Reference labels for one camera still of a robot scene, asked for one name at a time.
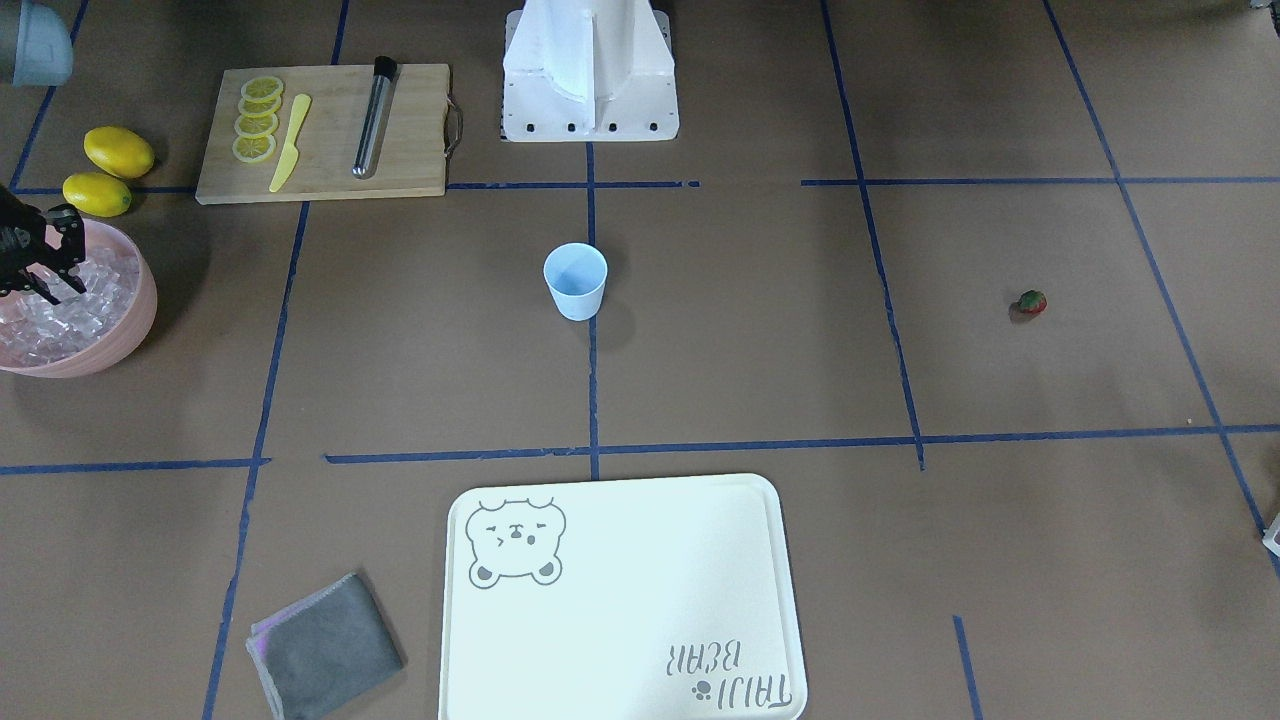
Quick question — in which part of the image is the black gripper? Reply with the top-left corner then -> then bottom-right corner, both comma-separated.
1,187 -> 87,306

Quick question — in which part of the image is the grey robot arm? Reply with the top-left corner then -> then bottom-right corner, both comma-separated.
1,1 -> 87,306

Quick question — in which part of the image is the clear ice cubes pile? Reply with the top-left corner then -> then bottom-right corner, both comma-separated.
1,246 -> 141,368

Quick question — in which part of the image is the light blue plastic cup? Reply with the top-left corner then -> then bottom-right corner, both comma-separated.
543,243 -> 609,322

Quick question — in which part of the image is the pink ribbed bowl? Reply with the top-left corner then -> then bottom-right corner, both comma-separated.
1,220 -> 157,378

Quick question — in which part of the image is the whole yellow lemon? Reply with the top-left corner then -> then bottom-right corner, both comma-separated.
61,172 -> 133,218
83,126 -> 156,181

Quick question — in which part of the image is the lemon slice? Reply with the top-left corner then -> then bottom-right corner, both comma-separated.
230,135 -> 276,164
239,76 -> 285,102
237,96 -> 282,118
234,113 -> 279,138

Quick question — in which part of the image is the yellow plastic knife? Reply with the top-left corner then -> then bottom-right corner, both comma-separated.
268,94 -> 312,193

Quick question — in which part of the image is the wooden cutting board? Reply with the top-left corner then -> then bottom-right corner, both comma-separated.
195,64 -> 460,205

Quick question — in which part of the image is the steel black muddler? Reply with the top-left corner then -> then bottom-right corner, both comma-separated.
351,55 -> 399,181

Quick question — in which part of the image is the grey folded cloth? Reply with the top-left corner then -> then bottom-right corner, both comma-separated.
244,571 -> 404,719

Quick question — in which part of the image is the cream bear serving tray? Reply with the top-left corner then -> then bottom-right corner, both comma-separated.
438,473 -> 809,719

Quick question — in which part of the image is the red strawberry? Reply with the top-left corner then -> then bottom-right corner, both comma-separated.
1014,290 -> 1048,316

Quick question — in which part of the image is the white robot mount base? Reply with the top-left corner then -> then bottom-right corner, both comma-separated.
500,1 -> 680,143

